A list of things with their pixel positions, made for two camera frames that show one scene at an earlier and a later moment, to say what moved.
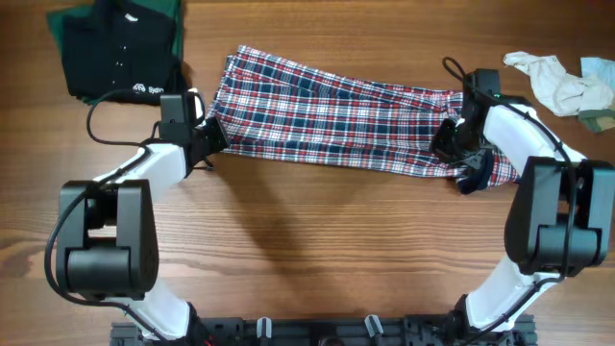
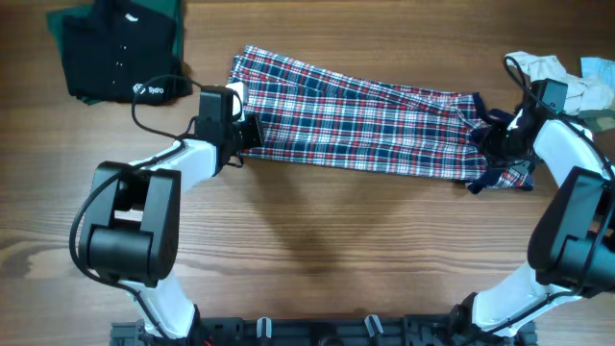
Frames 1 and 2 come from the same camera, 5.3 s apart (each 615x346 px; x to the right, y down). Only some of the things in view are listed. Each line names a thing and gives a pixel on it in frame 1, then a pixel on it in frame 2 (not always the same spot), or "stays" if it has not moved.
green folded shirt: (171, 10) stays
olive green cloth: (599, 119) stays
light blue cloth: (601, 68) stays
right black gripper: (452, 140) -> (498, 145)
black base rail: (336, 331) stays
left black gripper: (219, 141) -> (255, 140)
